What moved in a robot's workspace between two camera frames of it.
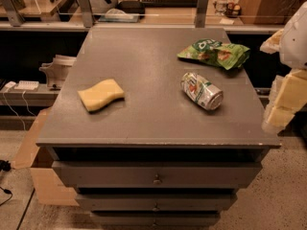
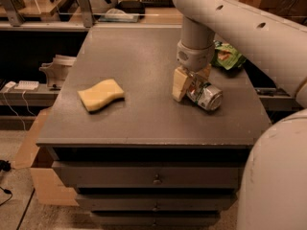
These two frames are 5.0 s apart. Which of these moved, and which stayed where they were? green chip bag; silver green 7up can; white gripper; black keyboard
Moved: white gripper
Stayed: green chip bag; black keyboard; silver green 7up can
